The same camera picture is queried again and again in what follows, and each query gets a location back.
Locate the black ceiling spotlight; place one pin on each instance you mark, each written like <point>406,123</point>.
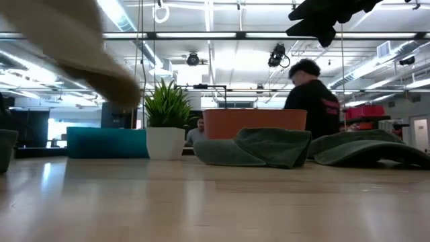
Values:
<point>407,60</point>

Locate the black hanging camera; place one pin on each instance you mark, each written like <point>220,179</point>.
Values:
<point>277,55</point>
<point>193,59</point>

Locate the green plant in white pot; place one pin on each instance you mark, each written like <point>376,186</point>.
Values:
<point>166,142</point>

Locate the black overhead frame beam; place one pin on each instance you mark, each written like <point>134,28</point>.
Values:
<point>151,35</point>

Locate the white door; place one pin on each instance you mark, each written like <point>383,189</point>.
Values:
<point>420,134</point>

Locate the orange plastic bin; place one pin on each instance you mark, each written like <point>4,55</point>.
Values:
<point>228,122</point>

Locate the beige hat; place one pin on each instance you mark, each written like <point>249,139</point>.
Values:
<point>67,33</point>

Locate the blue plastic bin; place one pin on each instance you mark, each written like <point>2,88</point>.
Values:
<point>104,142</point>

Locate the black monitor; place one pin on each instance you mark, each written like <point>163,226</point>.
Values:
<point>114,117</point>

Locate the black cabinet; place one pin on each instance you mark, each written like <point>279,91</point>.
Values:
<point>30,127</point>

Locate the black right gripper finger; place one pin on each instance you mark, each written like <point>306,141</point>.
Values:
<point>300,11</point>
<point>317,32</point>

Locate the red storage bin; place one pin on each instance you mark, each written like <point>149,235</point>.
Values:
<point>364,111</point>

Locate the person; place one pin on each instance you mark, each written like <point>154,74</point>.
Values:
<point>196,136</point>
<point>312,101</point>

